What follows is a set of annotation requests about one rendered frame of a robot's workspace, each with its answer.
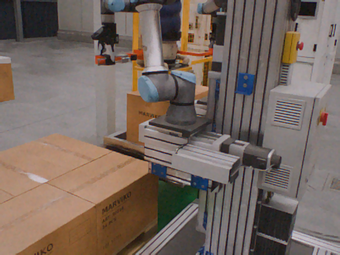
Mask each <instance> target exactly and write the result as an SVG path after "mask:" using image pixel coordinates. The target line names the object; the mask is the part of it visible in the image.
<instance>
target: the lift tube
mask: <svg viewBox="0 0 340 255"><path fill-rule="evenodd" d="M181 10H182V2H181V0H176V1H175V2H174V3H172V4H169V5H162V8H161V9H160V11H159V14H160V26H161V32H167V33H177V32H180V29H181V26H182V21H181V17H180V13H181ZM162 41H181V40H180V39H162Z"/></svg>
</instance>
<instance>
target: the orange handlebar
mask: <svg viewBox="0 0 340 255"><path fill-rule="evenodd" d="M177 54H182V55H190V56H207V55H212V54H213V51H209V52H203V53H194V52H186V51H181V50H178V51H177ZM126 55H129V58H130V57H131V55H137V59H138V58H140V57H142V56H143V55H142V54H138V53H127V54H126ZM115 61H121V57H120V58H115ZM99 63H104V60H99Z"/></svg>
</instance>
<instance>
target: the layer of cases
mask: <svg viewBox="0 0 340 255"><path fill-rule="evenodd" d="M148 164H149V163H148V162H145V161H142V160H138V159H136V158H133V157H129V156H127V155H123V154H120V153H117V152H113V151H110V150H108V149H105V148H101V147H98V146H95V145H92V144H89V143H86V142H83V141H80V140H76V139H74V138H70V137H67V136H64V135H61V134H57V133H55V134H52V135H49V136H46V137H43V138H40V139H37V140H34V141H31V142H28V143H25V144H22V145H20V146H17V147H14V148H11V149H8V150H6V151H2V152H0V255H111V254H112V253H114V252H115V251H116V250H118V249H119V248H120V247H121V246H122V245H124V244H125V243H127V242H128V241H129V240H131V239H132V238H133V237H134V236H135V235H136V234H138V233H139V232H140V231H141V230H142V229H143V228H144V227H146V226H147V225H148V224H149V223H151V222H152V221H153V220H154V219H155V218H157V207H158V175H155V174H151V173H150V172H148Z"/></svg>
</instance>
